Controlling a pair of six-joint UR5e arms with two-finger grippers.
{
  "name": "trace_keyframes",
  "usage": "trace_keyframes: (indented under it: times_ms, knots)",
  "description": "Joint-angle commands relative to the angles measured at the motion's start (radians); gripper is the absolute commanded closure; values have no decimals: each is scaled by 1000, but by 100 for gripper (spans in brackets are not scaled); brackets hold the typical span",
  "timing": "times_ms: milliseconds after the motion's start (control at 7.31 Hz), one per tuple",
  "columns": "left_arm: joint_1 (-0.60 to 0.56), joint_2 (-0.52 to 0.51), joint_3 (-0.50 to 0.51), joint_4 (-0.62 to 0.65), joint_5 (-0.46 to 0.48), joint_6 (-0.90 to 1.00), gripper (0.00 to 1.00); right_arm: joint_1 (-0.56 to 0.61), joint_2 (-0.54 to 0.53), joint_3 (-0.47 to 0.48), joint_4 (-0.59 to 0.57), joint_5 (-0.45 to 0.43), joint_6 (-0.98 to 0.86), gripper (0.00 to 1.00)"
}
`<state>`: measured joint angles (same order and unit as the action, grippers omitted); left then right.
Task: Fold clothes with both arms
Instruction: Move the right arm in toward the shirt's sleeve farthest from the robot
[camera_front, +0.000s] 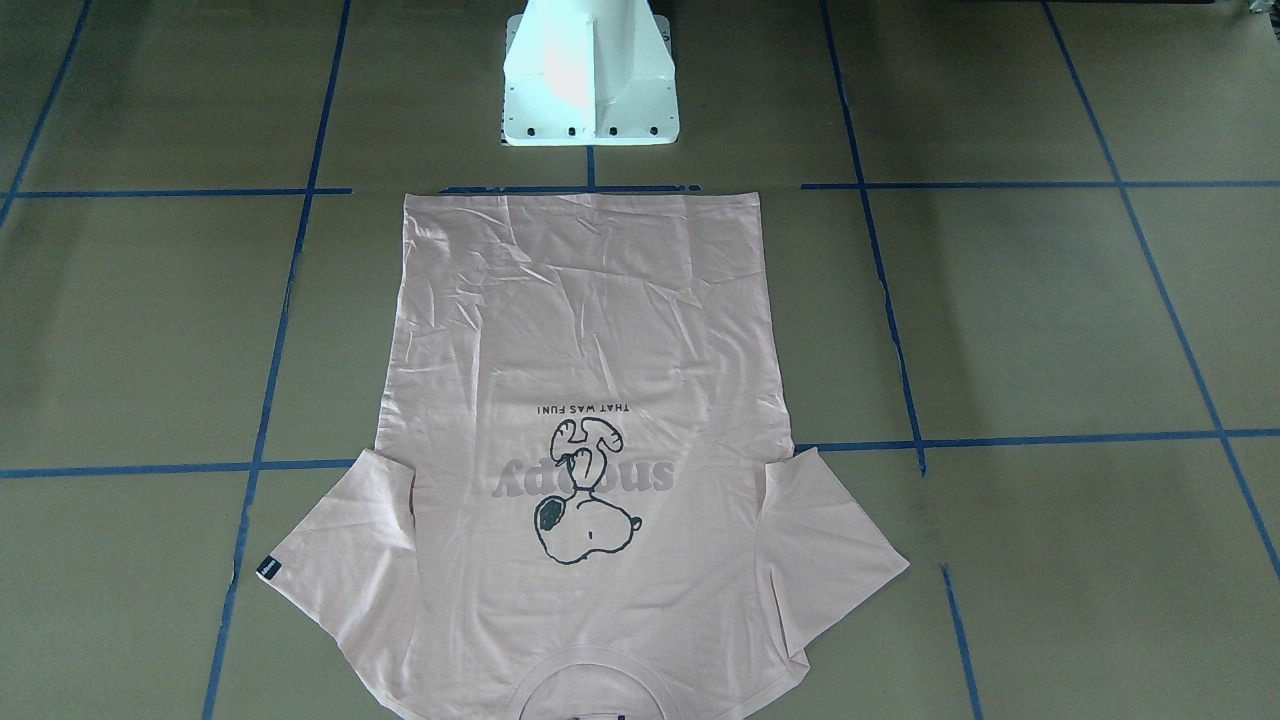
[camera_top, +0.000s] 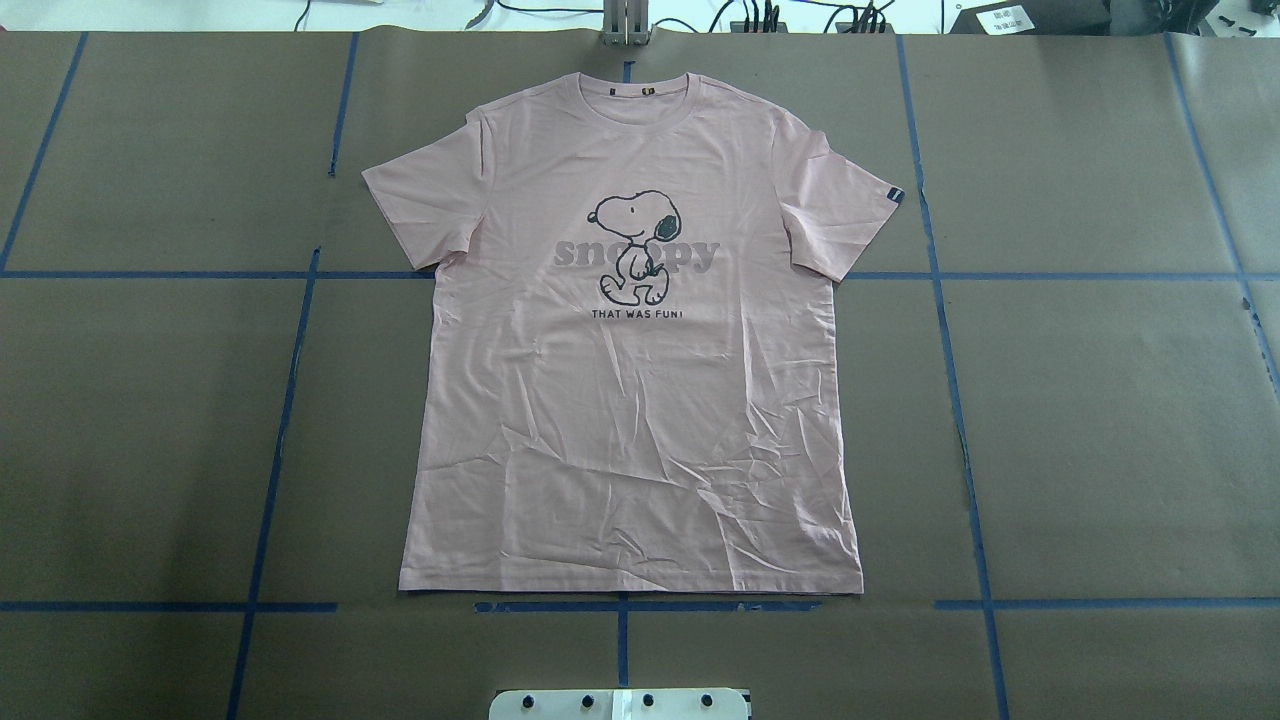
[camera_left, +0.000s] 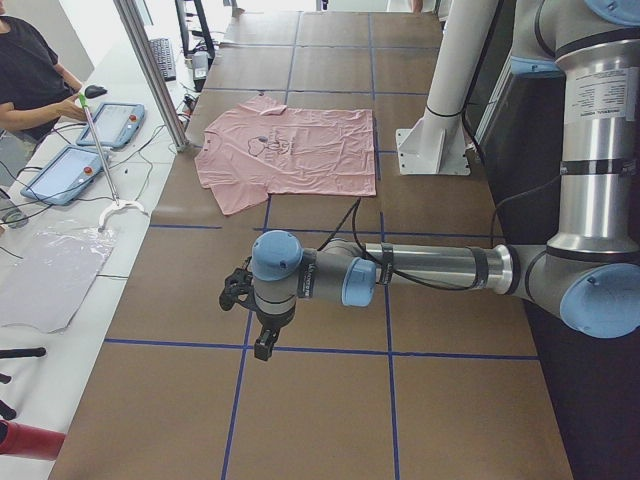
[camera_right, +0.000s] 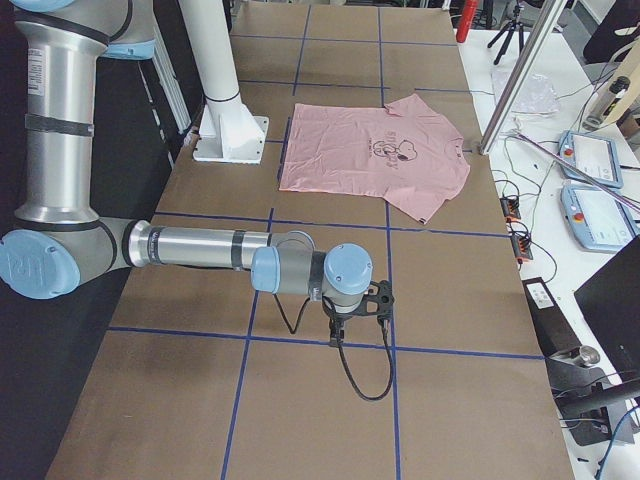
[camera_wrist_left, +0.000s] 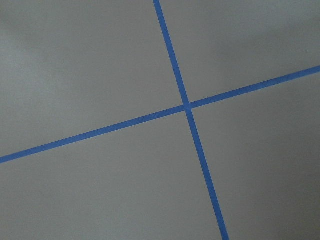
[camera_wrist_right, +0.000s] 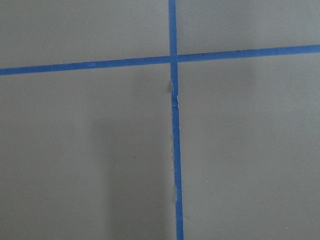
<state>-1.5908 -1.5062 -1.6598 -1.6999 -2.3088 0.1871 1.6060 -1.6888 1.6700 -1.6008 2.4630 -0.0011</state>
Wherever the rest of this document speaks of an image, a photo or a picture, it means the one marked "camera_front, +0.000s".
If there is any pink Snoopy t-shirt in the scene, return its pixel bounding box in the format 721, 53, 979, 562
259, 193, 908, 719

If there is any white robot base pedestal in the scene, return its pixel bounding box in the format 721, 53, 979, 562
500, 1, 681, 147

